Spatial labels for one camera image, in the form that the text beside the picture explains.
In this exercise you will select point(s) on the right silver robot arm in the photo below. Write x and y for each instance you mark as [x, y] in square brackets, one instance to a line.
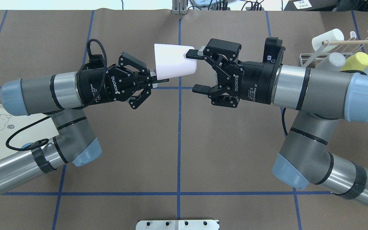
[321, 97]

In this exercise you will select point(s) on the cream serving tray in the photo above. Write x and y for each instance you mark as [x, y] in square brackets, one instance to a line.
[10, 124]

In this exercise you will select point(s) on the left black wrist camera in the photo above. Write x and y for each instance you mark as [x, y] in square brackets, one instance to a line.
[96, 61]

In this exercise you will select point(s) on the pink plastic cup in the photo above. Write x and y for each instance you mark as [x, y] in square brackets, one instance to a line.
[171, 61]

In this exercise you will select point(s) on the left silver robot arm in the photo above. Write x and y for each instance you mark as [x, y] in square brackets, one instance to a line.
[58, 99]

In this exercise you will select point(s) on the yellow plastic cup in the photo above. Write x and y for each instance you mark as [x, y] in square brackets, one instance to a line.
[358, 61]

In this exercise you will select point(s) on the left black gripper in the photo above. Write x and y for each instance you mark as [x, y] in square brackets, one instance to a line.
[95, 85]

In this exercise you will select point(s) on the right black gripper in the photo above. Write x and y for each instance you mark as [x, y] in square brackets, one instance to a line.
[256, 82]

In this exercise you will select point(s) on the grey plastic cup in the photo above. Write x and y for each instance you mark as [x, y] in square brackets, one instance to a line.
[333, 62]

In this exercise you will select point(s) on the white wire cup rack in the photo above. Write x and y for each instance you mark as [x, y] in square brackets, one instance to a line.
[348, 47]

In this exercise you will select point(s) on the light blue plastic cup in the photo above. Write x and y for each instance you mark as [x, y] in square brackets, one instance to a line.
[27, 145]

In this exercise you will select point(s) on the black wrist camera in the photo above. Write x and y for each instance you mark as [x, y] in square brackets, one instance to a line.
[96, 61]
[273, 50]

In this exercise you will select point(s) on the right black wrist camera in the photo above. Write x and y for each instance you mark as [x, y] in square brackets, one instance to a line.
[273, 50]

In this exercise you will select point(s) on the aluminium frame post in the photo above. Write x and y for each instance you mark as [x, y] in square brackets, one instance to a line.
[179, 7]

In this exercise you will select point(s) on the cream plastic cup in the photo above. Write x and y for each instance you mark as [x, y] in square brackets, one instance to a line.
[332, 35]

